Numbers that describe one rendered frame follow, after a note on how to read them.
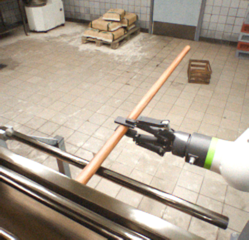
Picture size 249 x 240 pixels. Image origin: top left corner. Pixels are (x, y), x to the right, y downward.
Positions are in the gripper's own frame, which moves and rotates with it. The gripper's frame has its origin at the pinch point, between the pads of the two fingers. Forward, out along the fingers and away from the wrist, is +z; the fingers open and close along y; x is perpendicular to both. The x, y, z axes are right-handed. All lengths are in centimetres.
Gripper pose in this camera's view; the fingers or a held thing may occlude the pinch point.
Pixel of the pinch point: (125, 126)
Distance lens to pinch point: 76.6
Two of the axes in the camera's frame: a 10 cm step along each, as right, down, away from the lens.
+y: 0.1, 8.1, 5.9
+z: -8.9, -2.7, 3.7
